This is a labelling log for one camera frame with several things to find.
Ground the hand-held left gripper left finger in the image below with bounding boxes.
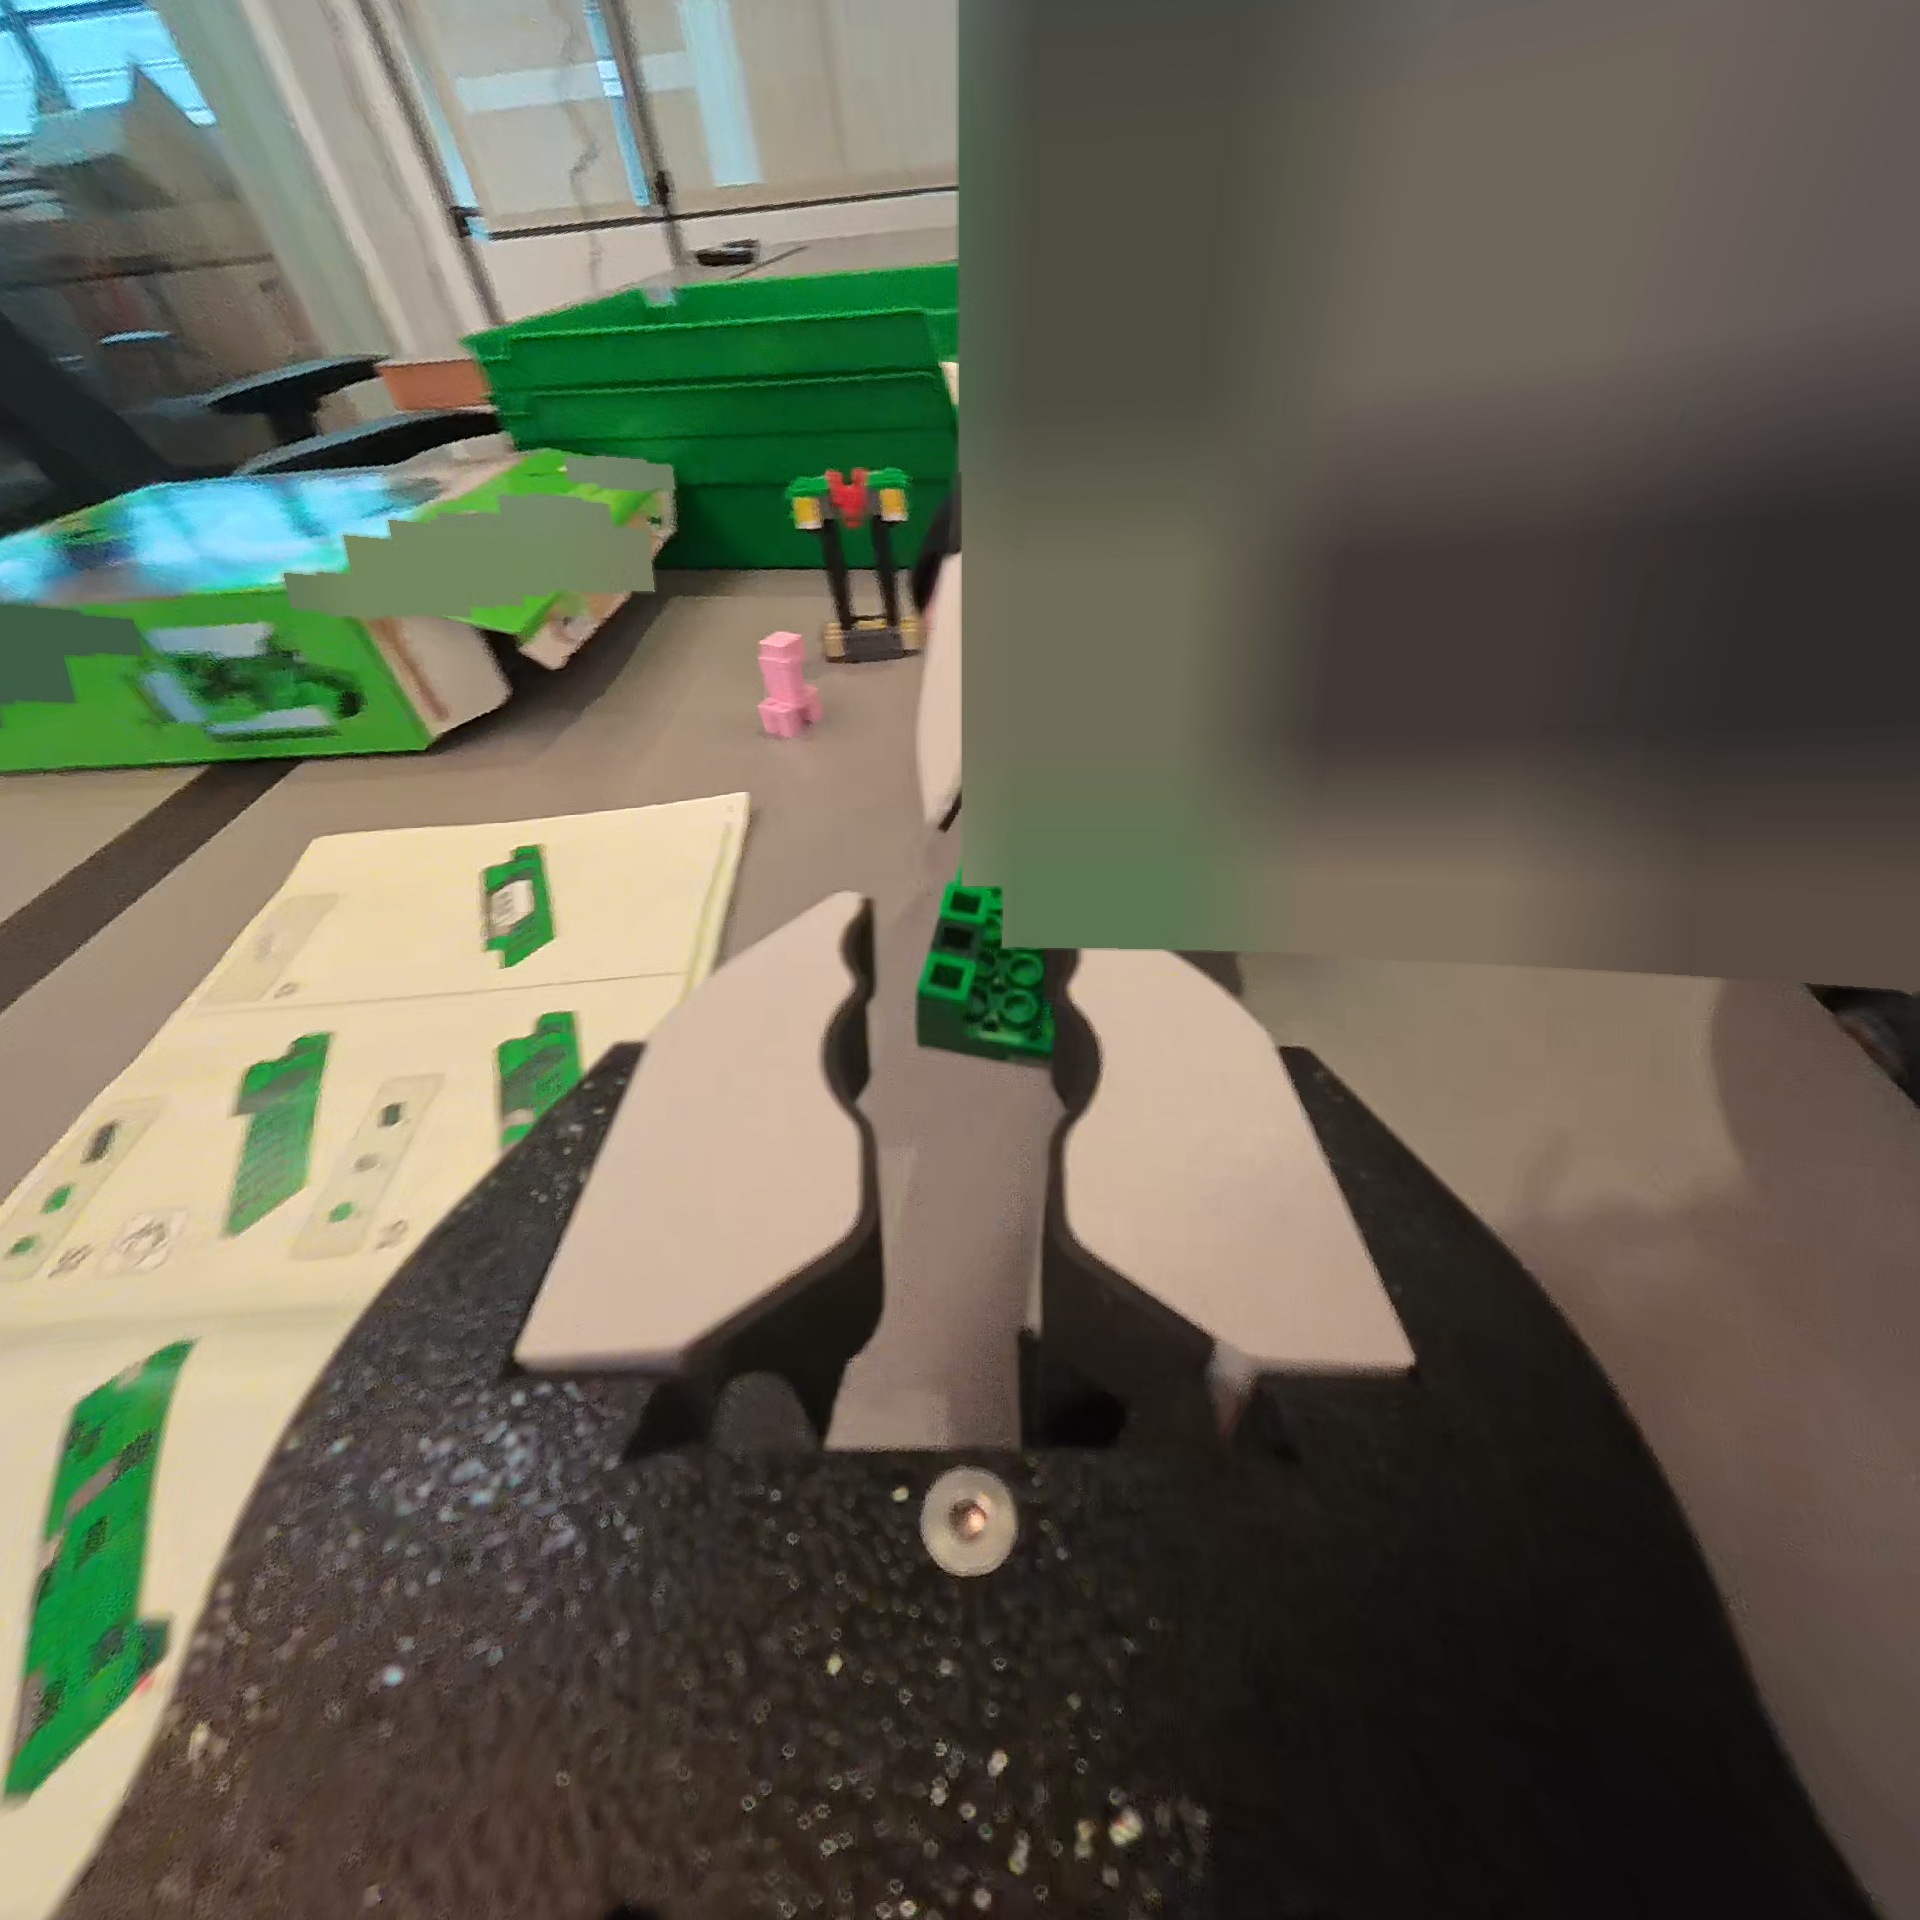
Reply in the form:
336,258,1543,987
512,893,883,1460

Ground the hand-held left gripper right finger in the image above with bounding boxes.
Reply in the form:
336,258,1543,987
1041,953,1418,1447

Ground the green brick plate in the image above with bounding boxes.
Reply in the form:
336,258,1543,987
916,879,1062,1067

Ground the grey desk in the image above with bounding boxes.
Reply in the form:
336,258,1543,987
0,562,1920,1815

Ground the building instruction booklet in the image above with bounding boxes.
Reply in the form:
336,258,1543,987
0,792,754,1920

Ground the pink brick pig figure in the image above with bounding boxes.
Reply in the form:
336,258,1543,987
754,632,823,741

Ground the white rounded object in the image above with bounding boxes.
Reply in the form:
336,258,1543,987
910,494,962,837

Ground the brick figure with black legs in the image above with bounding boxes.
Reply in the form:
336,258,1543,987
786,468,927,666

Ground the green printed cardboard box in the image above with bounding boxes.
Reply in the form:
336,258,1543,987
0,449,680,776

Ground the stack of green bins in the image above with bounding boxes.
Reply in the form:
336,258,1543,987
459,261,962,571

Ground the black office chair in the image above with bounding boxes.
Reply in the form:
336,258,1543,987
199,350,509,481

